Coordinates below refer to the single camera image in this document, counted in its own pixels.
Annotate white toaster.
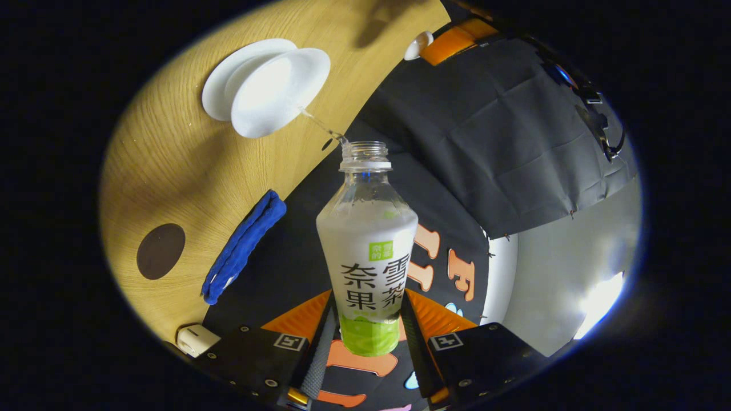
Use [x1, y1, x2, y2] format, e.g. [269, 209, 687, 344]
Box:
[176, 324, 222, 358]

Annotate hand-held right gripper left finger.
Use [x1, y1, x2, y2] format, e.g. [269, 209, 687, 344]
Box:
[197, 289, 338, 409]

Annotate white saucer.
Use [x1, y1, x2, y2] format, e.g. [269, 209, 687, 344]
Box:
[202, 38, 298, 122]

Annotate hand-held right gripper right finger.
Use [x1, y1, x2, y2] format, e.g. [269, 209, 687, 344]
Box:
[400, 288, 549, 406]

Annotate clear water bottle green label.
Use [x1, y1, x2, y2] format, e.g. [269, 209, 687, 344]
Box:
[316, 141, 419, 357]

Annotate white porcelain teacup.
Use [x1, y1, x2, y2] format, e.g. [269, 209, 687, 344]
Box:
[231, 49, 331, 139]

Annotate dark brown round coaster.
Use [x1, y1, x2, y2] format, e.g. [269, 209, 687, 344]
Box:
[136, 223, 186, 280]

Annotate white teacup lid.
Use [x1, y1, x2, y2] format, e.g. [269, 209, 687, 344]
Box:
[404, 30, 435, 61]

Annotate blue folded towel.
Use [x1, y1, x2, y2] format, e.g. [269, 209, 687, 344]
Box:
[201, 190, 287, 305]

